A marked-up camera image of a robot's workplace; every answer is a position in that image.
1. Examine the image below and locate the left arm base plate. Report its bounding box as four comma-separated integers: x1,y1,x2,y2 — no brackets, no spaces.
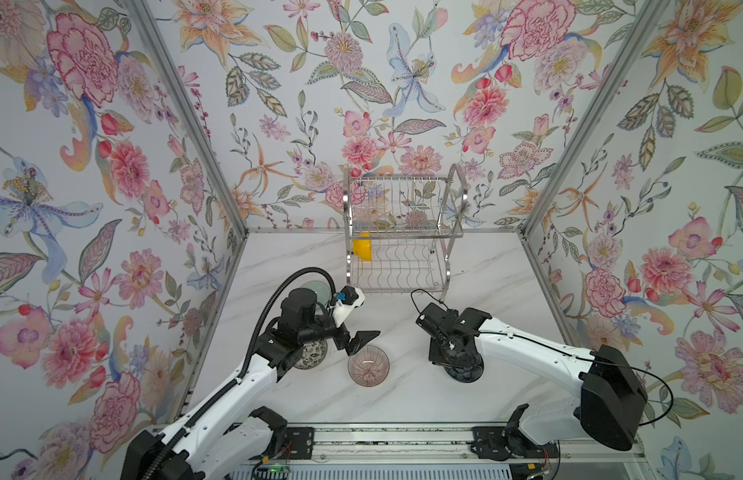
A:
267,427,315,461

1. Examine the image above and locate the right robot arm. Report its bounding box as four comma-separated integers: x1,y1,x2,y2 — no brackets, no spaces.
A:
415,303,647,459

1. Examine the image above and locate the pink glass bowl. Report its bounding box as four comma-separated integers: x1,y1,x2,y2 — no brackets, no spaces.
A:
347,345,391,388

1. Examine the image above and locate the dark blue patterned bowl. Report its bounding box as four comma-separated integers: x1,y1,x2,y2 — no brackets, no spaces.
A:
443,354,485,384

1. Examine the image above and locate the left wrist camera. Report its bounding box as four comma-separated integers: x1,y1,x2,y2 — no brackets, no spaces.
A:
331,285,365,328

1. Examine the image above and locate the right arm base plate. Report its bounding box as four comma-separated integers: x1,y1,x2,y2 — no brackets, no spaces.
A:
469,425,559,461

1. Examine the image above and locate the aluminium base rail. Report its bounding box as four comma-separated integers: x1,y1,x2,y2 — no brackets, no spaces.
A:
226,421,649,464

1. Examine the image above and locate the green glass bowl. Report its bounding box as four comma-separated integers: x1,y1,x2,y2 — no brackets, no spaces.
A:
301,280,332,307

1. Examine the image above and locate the steel two-tier dish rack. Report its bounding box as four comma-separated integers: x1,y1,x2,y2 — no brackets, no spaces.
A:
341,165,469,300

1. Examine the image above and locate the black white speckled bowl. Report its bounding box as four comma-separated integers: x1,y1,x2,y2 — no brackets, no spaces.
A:
294,339,328,370

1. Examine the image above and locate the black corrugated cable hose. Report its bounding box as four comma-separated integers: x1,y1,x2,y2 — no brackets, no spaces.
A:
139,266,339,480

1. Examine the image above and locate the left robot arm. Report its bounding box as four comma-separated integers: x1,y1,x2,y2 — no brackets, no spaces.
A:
120,286,379,479

